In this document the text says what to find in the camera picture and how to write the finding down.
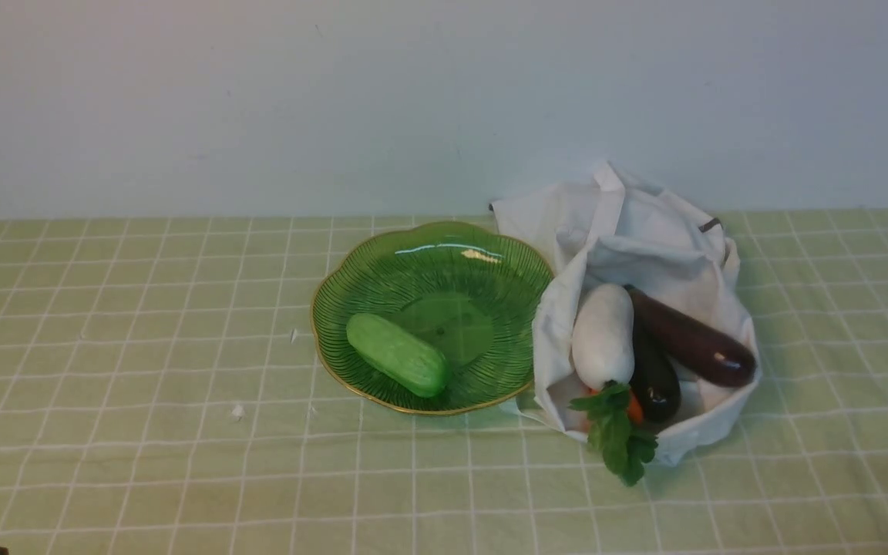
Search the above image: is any purple eggplant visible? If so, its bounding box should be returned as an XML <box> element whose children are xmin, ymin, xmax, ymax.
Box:
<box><xmin>624</xmin><ymin>284</ymin><xmax>758</xmax><ymax>388</ymax></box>

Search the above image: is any white cloth bag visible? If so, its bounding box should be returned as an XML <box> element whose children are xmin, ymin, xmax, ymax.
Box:
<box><xmin>490</xmin><ymin>164</ymin><xmax>762</xmax><ymax>465</ymax></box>

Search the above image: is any green cucumber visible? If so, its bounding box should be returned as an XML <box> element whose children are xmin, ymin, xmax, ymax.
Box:
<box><xmin>345</xmin><ymin>313</ymin><xmax>451</xmax><ymax>399</ymax></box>

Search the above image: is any green glass plate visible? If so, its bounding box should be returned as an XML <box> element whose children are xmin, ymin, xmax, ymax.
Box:
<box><xmin>311</xmin><ymin>221</ymin><xmax>553</xmax><ymax>415</ymax></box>

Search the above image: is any dark eggplant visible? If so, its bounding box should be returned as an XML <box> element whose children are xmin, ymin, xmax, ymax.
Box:
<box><xmin>628</xmin><ymin>319</ymin><xmax>681</xmax><ymax>424</ymax></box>

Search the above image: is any white radish with leaves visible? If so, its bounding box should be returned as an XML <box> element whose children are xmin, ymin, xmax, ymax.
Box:
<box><xmin>570</xmin><ymin>284</ymin><xmax>635</xmax><ymax>417</ymax></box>

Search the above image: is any orange carrot with leaves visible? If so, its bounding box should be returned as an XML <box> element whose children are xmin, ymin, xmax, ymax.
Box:
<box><xmin>584</xmin><ymin>382</ymin><xmax>658</xmax><ymax>487</ymax></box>

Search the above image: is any green checked tablecloth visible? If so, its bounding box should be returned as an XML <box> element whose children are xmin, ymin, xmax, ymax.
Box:
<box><xmin>0</xmin><ymin>210</ymin><xmax>888</xmax><ymax>554</ymax></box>

